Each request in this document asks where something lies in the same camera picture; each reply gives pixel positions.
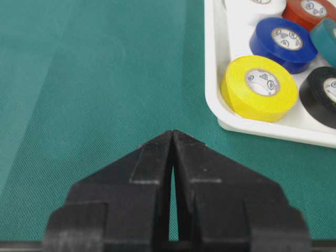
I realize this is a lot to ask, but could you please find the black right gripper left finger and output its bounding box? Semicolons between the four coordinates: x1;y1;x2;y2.
43;131;173;251

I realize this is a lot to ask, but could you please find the white tape roll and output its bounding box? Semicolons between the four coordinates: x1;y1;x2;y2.
223;0;287;25

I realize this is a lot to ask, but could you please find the blue tape roll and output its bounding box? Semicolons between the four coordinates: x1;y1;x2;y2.
249;17;318;74

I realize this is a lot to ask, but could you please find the yellow tape roll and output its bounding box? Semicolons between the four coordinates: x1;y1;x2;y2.
220;55;298;122

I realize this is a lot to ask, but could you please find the black tape roll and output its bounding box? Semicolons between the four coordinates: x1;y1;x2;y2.
299;67;335;129

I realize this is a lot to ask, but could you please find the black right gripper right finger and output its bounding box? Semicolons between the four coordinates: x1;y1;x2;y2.
173;130;311;251

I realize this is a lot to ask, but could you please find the red tape roll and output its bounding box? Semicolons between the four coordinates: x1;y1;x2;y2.
282;0;335;31

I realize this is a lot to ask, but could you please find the teal tape roll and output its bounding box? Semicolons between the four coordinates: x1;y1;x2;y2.
310;18;335;67

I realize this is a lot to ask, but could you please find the white plastic case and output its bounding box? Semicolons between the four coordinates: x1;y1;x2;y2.
204;1;335;148

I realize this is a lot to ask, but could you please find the green table cloth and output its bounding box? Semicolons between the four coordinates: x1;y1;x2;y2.
1;1;335;240

